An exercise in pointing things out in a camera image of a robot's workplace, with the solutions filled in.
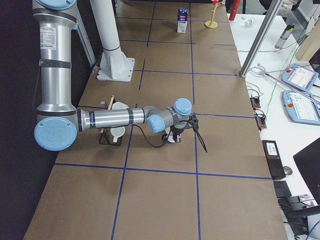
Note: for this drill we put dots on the black cable connector block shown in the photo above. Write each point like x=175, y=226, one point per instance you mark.
x=255, y=102
x=261, y=124

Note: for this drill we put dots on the upper teach pendant tablet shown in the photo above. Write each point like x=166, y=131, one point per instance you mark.
x=299, y=77

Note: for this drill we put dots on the wooden mug tree stand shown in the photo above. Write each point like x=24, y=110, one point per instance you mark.
x=211, y=24

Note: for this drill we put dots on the teach pendant tablet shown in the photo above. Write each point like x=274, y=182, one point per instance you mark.
x=300, y=109
x=299, y=77

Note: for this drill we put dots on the blue white milk carton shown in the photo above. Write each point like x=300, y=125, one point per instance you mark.
x=182, y=20

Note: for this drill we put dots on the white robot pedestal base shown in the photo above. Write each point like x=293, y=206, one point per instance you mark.
x=114, y=65

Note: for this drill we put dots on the red item on stand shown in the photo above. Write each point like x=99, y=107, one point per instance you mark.
x=214, y=2

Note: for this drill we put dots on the white ribbed mug on rack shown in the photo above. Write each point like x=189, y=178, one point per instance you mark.
x=119, y=106

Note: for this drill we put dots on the aluminium frame post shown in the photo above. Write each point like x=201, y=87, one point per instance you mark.
x=262, y=32

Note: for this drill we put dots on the black monitor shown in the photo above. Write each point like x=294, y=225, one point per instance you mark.
x=308, y=163

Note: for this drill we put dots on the lower teach pendant tablet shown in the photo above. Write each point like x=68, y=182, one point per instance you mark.
x=300, y=109

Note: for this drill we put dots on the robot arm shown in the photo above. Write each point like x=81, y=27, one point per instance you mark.
x=58, y=121

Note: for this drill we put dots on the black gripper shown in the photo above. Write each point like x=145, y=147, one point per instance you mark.
x=178, y=131

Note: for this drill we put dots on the small white bottle lying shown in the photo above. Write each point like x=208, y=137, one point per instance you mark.
x=247, y=23

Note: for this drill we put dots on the red fire extinguisher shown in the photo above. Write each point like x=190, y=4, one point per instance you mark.
x=235, y=6

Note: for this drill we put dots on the black box with label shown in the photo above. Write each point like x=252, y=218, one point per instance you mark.
x=273, y=159

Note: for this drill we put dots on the black wire mug rack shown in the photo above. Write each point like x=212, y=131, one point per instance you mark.
x=107, y=139

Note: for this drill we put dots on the clear water bottle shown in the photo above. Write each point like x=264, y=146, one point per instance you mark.
x=284, y=36

